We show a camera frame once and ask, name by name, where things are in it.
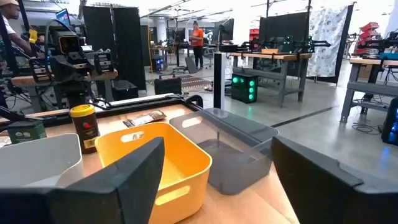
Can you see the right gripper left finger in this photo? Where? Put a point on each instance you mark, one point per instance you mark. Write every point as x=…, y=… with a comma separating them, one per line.
x=93, y=202

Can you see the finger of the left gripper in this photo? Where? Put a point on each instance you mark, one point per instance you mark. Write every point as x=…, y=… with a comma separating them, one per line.
x=40, y=70
x=104, y=63

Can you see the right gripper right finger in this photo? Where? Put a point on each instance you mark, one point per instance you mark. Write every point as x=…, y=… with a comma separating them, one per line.
x=326, y=199

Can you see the yellow-lid brown spice jar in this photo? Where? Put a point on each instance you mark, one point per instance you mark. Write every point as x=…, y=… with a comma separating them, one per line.
x=85, y=127

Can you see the green spice tin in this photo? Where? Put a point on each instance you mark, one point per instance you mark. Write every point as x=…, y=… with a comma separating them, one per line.
x=26, y=132

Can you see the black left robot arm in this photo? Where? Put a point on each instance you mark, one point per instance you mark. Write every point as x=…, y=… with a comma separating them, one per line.
x=76, y=93

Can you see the wooden bench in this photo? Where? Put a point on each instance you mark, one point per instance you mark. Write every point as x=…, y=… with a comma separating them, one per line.
x=102, y=76

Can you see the black partition screen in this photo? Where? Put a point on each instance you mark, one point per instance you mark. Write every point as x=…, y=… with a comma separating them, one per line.
x=124, y=46

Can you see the black case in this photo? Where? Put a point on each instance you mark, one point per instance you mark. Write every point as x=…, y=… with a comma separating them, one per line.
x=124, y=90

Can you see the computer monitor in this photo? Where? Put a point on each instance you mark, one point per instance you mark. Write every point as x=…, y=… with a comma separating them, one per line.
x=63, y=17

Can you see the person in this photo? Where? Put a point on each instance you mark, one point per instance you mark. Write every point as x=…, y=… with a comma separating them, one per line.
x=197, y=43
x=11, y=28

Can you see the white plastic bin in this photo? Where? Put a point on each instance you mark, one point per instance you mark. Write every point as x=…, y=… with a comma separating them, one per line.
x=40, y=161

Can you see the black equipment box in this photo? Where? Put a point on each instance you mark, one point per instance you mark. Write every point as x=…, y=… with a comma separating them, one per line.
x=168, y=86

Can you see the brown packet white label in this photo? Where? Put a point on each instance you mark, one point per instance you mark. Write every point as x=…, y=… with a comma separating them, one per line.
x=144, y=119

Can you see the dark grey plastic bin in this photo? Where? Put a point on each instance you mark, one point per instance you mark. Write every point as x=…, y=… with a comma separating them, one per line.
x=236, y=168

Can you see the yellow plastic bin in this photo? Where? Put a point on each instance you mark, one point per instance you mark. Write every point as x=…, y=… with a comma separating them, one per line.
x=183, y=168

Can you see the black computer blue lights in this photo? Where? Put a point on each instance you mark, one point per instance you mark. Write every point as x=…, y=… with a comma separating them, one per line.
x=391, y=124

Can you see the wooden workbench grey legs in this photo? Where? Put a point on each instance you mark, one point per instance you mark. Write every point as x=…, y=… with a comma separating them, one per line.
x=273, y=56
x=367, y=87

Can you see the black computer green lights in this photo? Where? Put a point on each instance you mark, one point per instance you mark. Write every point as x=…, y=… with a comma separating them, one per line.
x=244, y=88

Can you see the patterned white curtain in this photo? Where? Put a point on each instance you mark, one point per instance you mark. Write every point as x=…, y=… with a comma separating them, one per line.
x=326, y=40

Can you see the black robot green lights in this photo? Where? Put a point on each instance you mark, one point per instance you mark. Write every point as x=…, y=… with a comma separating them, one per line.
x=289, y=43

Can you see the red storage bins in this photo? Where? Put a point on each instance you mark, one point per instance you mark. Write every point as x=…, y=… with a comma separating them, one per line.
x=368, y=34

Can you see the black aluminium table frame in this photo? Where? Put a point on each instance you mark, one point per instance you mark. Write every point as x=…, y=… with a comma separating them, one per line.
x=140, y=101

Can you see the black post white base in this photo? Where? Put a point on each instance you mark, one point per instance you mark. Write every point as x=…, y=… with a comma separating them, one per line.
x=219, y=81

